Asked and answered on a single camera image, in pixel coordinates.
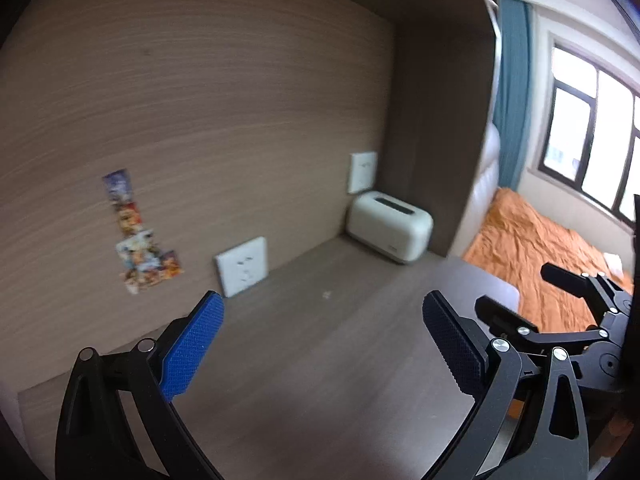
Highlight lower white wall socket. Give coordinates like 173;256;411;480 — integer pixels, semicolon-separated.
215;236;268;298

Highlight dark framed window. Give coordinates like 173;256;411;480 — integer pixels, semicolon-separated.
537;42;639;226

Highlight orange bed cover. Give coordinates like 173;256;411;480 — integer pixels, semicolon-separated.
463;188;611;333

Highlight colourful cartoon stickers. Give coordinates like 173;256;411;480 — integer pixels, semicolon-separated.
102;169;183;295

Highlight white wall socket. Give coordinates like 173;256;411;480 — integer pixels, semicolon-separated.
347;152;378;194
215;236;268;298

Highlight upper white wall socket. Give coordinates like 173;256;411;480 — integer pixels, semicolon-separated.
347;152;378;194

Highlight teal curtain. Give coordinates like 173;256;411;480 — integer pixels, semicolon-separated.
492;0;533;191

